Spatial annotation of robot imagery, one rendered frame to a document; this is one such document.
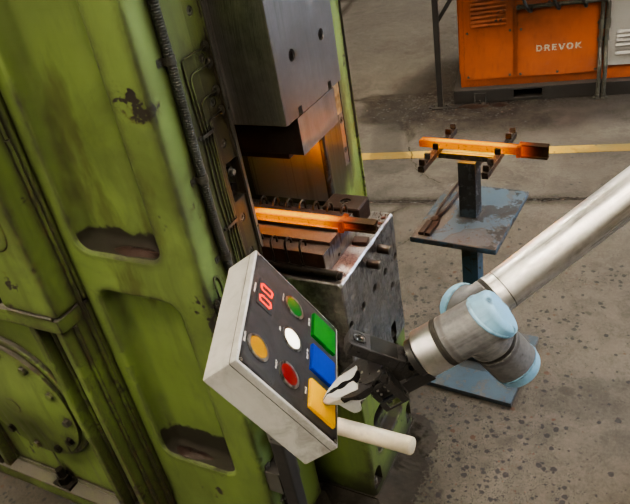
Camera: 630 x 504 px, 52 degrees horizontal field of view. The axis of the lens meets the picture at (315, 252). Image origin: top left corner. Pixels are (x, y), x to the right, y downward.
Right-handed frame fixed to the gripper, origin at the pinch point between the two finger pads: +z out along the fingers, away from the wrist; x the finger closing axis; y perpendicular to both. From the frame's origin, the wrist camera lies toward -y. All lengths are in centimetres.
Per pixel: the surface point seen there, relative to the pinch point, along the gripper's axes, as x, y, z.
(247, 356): -4.3, -19.3, 2.0
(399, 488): 54, 93, 43
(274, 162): 101, -11, 14
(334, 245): 61, 5, 2
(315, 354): 10.6, -2.2, 1.2
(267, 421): -7.1, -7.2, 7.7
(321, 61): 69, -34, -25
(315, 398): -1.1, -1.7, 1.3
